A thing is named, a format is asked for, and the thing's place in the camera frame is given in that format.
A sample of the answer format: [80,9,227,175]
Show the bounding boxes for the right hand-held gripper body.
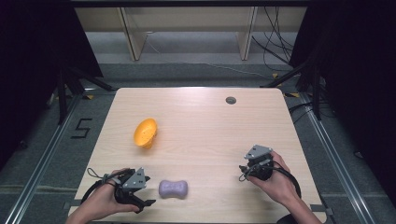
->
[241,144,276,182]

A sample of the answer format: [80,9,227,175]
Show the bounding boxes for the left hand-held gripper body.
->
[113,167,151,207]

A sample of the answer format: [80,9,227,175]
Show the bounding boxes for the person's right hand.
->
[247,150,301,207]

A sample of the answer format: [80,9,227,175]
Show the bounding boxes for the person's left hand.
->
[89,168,142,217]

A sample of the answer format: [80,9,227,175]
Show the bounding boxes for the purple soap bar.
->
[158,179,189,199]

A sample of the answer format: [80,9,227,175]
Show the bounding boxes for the orange perforated soap dish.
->
[133,118,159,149]

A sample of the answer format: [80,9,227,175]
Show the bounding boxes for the black metal stand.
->
[261,57,325,121]
[55,63,116,126]

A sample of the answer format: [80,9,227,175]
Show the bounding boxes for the beige furniture panel leg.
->
[235,7,260,62]
[117,7,148,62]

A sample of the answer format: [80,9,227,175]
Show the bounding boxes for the black curtain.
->
[289,0,396,207]
[0,0,105,171]

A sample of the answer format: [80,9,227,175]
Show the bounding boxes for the black floor cables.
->
[287,100,336,125]

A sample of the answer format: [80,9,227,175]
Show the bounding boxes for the metal floor rail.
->
[299,92,376,224]
[3,92,82,224]

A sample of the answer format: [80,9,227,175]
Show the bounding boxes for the bundle of black cables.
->
[251,7,296,73]

